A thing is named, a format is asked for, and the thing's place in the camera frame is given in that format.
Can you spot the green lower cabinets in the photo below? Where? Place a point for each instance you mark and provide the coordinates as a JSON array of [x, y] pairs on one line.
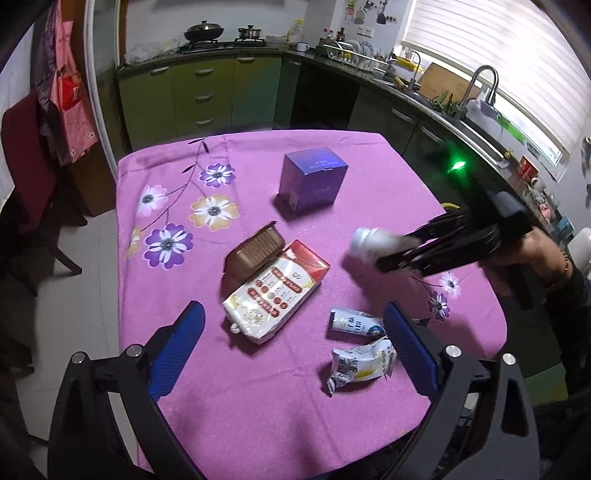
[[203, 92]]

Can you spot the white window blinds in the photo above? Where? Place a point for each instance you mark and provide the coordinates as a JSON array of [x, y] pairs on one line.
[[508, 55]]

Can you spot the purple apron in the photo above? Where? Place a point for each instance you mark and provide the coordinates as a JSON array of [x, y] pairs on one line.
[[44, 50]]

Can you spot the tall steel faucet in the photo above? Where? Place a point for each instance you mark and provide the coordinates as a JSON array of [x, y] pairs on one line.
[[489, 74]]

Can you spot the small steel pot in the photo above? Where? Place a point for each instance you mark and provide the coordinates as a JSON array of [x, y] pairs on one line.
[[250, 33]]

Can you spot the purple cardboard box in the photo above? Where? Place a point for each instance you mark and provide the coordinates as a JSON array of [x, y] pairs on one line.
[[314, 184]]

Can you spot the wall sticker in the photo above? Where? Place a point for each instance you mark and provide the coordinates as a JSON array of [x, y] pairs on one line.
[[351, 9]]

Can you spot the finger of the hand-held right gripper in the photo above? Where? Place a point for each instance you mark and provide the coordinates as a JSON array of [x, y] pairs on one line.
[[438, 258], [443, 226]]

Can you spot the blue and white wrapper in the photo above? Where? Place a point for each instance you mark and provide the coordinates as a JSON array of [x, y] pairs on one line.
[[355, 323]]

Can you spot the wooden cutting board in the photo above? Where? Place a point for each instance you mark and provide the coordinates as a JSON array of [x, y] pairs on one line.
[[445, 83]]

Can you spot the small white plastic bottle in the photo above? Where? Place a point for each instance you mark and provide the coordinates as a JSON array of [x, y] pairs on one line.
[[367, 242]]

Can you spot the brown plastic tray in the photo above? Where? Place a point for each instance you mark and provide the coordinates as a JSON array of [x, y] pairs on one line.
[[254, 249]]

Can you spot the dish rack with dishes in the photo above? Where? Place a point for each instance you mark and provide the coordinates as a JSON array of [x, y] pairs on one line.
[[358, 55]]

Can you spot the white and red carton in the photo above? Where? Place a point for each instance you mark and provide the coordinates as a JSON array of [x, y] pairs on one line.
[[272, 295]]

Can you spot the dark lower cabinets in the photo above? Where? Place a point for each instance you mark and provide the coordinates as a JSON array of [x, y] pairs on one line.
[[323, 101]]

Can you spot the black wok with lid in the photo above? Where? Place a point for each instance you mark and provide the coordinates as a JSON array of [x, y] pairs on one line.
[[203, 32]]

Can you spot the white wall outlet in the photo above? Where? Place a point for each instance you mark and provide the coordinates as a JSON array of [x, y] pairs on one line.
[[364, 31]]

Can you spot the clear plastic bag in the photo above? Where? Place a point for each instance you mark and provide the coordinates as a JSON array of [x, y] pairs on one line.
[[147, 50]]

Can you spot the green vegetables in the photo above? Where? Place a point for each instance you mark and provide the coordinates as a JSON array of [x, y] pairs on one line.
[[448, 105]]

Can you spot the clear storage jar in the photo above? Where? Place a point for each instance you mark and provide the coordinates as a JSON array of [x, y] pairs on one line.
[[294, 32]]

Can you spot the pink checkered apron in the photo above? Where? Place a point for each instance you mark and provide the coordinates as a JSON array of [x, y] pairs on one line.
[[74, 101]]

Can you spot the gas stove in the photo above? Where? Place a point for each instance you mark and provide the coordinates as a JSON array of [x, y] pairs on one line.
[[221, 44]]

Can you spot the dark red chair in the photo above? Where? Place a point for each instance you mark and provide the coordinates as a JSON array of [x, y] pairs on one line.
[[27, 161]]

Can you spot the hanging kitchen utensils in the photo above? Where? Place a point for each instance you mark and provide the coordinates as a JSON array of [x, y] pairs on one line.
[[374, 11]]

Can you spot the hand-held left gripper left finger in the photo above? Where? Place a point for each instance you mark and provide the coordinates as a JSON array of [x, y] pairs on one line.
[[178, 350]]

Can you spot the white hanging sheet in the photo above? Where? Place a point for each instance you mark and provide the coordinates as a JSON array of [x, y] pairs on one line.
[[5, 138]]

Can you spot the purple floral tablecloth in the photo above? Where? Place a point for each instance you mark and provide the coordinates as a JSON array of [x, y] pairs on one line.
[[254, 392]]

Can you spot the white and yellow snack packet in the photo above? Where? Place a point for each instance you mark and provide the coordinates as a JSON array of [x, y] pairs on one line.
[[360, 364]]

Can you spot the group of sauce bottles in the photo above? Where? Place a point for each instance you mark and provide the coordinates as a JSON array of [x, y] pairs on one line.
[[332, 38]]

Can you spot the person's right hand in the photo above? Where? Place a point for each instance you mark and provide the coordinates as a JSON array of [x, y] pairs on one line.
[[549, 258]]

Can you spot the small steel faucet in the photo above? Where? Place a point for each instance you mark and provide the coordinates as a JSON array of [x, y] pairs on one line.
[[417, 57]]

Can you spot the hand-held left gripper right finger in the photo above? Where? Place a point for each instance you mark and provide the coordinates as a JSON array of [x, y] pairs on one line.
[[411, 350]]

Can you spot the red paper cup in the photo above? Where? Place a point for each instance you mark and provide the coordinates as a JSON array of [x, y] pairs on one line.
[[528, 167]]

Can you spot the steel sink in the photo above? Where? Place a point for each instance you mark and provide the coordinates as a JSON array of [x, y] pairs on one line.
[[480, 136]]

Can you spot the yellow rimmed trash bin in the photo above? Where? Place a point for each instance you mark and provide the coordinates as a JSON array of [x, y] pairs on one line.
[[450, 205]]

